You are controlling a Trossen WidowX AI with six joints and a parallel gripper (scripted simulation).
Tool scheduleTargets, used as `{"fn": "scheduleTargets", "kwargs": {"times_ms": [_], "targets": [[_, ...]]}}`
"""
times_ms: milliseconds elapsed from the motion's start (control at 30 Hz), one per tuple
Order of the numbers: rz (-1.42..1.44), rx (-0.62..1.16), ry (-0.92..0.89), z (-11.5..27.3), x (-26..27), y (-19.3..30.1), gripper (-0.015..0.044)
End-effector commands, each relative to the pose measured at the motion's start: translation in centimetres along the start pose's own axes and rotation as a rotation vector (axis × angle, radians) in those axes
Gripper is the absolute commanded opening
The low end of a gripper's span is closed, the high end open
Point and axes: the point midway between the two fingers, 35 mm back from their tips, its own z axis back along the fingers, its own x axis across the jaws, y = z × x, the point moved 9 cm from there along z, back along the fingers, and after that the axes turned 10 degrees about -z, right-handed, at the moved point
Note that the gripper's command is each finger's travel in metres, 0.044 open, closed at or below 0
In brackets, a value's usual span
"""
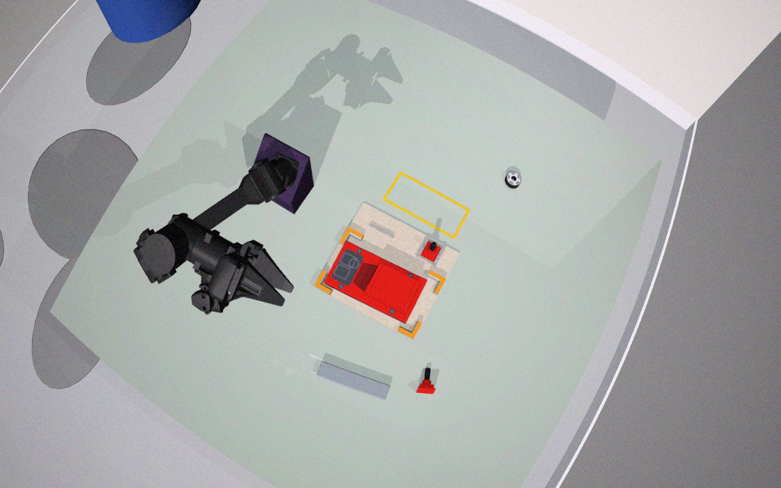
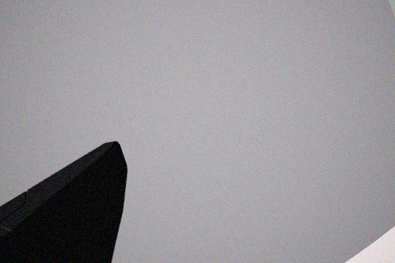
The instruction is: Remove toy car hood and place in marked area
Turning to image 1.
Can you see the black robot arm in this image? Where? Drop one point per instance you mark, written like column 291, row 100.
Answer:
column 161, row 253

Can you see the small black and white toy wheel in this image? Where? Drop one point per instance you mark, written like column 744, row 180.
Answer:
column 513, row 175

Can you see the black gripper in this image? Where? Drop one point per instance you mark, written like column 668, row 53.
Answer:
column 244, row 270

